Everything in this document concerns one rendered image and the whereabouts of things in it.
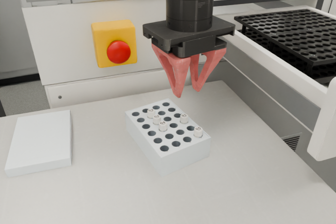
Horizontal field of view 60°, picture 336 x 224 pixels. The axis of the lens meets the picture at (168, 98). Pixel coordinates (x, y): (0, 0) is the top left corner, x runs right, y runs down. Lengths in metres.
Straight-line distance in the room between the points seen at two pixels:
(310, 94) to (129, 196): 0.27
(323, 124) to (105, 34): 0.35
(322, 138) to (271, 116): 0.48
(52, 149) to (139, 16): 0.28
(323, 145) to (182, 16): 0.22
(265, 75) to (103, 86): 0.31
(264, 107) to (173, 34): 0.51
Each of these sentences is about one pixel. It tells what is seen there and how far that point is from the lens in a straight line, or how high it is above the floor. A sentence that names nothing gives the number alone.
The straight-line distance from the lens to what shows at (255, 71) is 0.49.
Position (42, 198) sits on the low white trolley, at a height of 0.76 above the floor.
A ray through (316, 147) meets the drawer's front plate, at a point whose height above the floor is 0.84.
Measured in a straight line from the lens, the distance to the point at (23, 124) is 0.54.
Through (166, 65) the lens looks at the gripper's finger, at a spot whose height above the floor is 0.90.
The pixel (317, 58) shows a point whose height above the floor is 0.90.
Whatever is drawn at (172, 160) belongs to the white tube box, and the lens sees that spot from 0.41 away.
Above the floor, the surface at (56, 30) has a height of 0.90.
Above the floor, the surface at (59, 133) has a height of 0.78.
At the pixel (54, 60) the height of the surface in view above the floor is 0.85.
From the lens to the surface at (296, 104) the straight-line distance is 0.43.
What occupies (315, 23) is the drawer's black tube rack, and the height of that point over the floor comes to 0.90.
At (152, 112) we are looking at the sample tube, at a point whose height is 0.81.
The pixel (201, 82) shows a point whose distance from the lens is 0.41.
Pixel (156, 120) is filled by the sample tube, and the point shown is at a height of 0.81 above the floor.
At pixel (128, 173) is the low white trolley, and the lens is 0.43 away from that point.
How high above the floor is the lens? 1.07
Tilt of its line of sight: 33 degrees down
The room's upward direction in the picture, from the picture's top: straight up
